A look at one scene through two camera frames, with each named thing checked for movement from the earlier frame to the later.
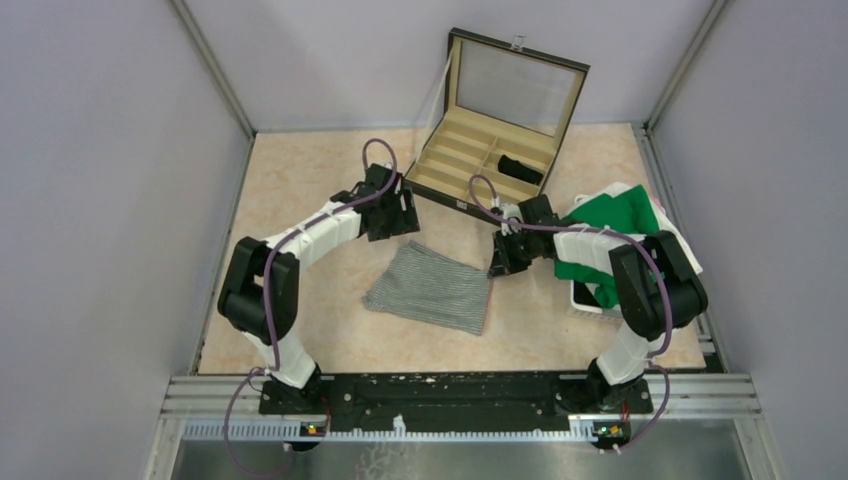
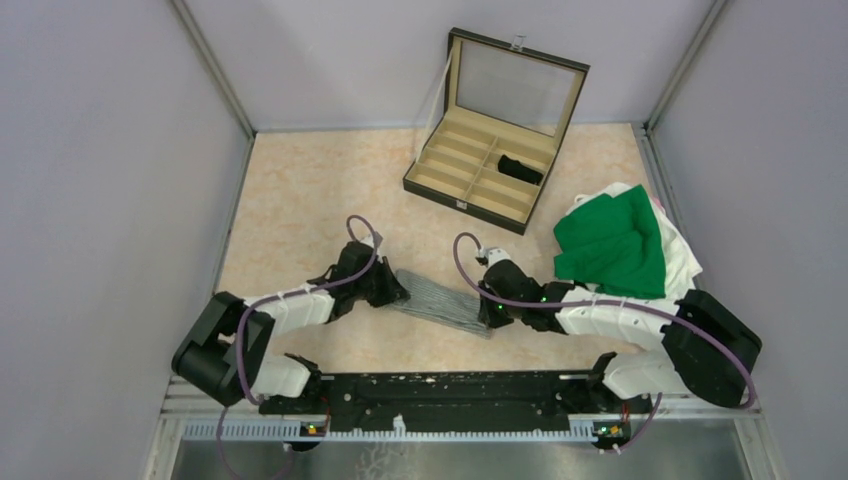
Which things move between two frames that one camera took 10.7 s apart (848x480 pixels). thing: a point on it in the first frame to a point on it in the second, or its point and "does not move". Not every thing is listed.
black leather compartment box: (508, 110) does not move
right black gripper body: (516, 250) to (497, 314)
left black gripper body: (394, 220) to (376, 288)
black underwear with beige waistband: (511, 167) does not move
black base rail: (454, 397) does not move
